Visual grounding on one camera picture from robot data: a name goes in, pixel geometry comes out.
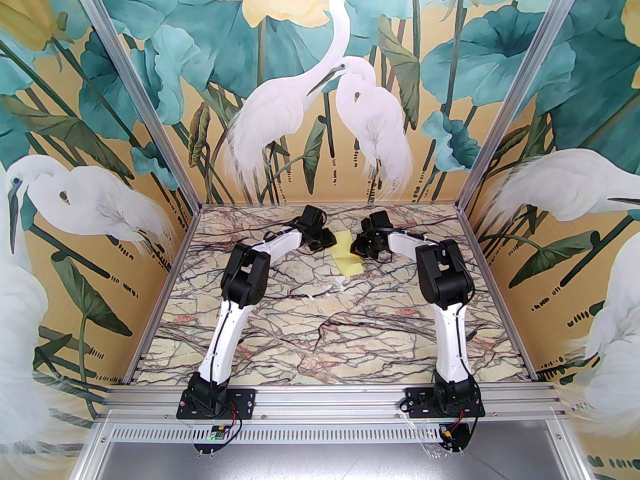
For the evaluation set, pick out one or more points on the pale yellow paper sheet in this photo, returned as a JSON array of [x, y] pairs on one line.
[[347, 263]]

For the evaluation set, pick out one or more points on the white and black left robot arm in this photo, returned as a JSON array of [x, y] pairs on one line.
[[230, 328]]

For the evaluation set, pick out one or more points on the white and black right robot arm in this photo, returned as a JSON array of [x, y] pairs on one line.
[[450, 328]]

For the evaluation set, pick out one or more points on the grey sheet metal tray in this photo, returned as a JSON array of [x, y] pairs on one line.
[[325, 463]]

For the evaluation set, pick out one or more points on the perforated metal strip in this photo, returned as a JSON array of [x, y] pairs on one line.
[[325, 433]]

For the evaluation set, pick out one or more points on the small green circuit board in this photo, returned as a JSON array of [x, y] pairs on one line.
[[218, 434]]

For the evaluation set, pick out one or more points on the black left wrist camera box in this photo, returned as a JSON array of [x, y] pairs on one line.
[[312, 216]]

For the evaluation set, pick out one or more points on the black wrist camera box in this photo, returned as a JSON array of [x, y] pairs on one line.
[[380, 220], [312, 216]]

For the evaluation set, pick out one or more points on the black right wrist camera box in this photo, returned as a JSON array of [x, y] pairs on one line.
[[380, 220]]

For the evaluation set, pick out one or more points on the thin aluminium table edge rail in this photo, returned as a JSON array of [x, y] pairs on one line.
[[184, 248], [475, 248]]

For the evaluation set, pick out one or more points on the wide aluminium frame rail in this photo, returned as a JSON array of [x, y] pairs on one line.
[[325, 403]]

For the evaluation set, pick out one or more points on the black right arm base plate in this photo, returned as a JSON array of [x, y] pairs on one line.
[[417, 403]]

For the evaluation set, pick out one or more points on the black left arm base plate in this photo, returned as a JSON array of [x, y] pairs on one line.
[[245, 400]]

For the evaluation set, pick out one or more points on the aluminium frame post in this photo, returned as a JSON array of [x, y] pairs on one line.
[[140, 98], [520, 88]]

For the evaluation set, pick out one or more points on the black mounting bracket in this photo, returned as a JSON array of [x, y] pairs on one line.
[[205, 446], [462, 442]]

